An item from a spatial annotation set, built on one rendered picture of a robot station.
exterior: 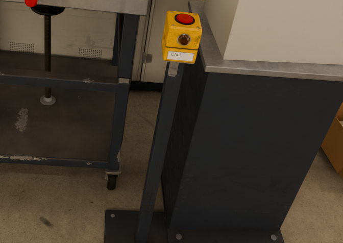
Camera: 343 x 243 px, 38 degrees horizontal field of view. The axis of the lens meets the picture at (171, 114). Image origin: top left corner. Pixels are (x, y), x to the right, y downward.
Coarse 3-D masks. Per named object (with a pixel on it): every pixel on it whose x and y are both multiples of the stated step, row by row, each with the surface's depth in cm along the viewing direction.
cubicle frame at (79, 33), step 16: (0, 16) 211; (16, 16) 211; (32, 16) 212; (64, 16) 213; (80, 16) 213; (96, 16) 214; (112, 16) 214; (0, 32) 216; (16, 32) 216; (32, 32) 217; (64, 32) 218; (80, 32) 218; (96, 32) 219; (112, 32) 220; (0, 48) 221; (16, 48) 222; (32, 48) 222; (64, 48) 223; (80, 48) 224; (96, 48) 225; (112, 48) 225
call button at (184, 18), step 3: (180, 15) 119; (183, 15) 119; (186, 15) 119; (189, 15) 119; (177, 18) 118; (180, 18) 118; (183, 18) 118; (186, 18) 118; (189, 18) 118; (192, 18) 119; (180, 21) 117; (183, 21) 117; (186, 21) 117; (189, 21) 118
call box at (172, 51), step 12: (168, 12) 120; (180, 12) 121; (168, 24) 117; (180, 24) 117; (192, 24) 118; (168, 36) 117; (192, 36) 117; (168, 48) 119; (180, 48) 119; (192, 48) 120; (168, 60) 121; (180, 60) 122; (192, 60) 122
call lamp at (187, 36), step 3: (183, 33) 117; (180, 36) 117; (183, 36) 116; (186, 36) 116; (189, 36) 117; (177, 39) 117; (180, 39) 117; (183, 39) 116; (186, 39) 116; (189, 39) 117; (180, 42) 117; (183, 42) 117; (186, 42) 117; (189, 42) 118; (183, 45) 119
